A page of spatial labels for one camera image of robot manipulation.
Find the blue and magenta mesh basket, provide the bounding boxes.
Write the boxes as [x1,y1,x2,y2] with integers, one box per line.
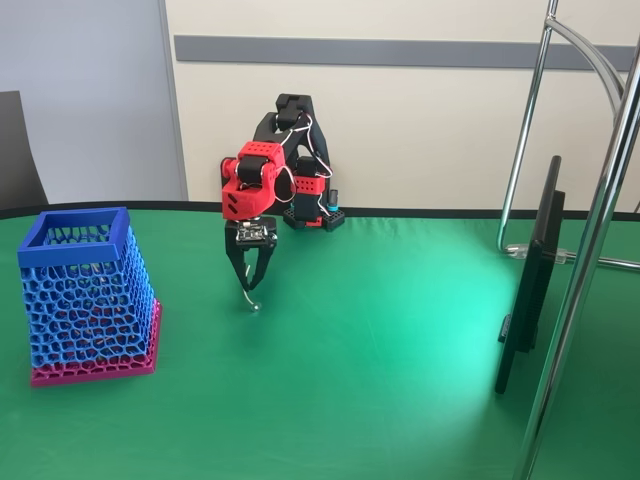
[16,206,164,389]

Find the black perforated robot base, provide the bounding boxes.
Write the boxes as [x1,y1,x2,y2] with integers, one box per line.
[282,205,348,234]

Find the small camera board with mount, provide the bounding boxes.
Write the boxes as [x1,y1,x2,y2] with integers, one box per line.
[235,222,278,250]

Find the chrome tube stand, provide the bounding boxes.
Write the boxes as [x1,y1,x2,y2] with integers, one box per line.
[496,0,640,480]

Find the black flat light panel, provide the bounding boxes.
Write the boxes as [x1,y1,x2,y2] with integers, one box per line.
[494,154,568,396]

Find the black plastic case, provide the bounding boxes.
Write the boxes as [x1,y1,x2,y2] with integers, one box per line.
[220,156,296,204]

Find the small white curved cable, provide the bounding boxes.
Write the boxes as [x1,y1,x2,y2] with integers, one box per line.
[242,259,263,312]

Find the clear plastic clamp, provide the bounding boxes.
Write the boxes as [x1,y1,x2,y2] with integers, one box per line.
[505,242,572,266]

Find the grey wall rail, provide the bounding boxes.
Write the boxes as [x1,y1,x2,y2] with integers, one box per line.
[173,34,639,71]

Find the green cloth with black edge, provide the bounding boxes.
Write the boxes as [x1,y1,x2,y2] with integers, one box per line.
[0,199,640,480]

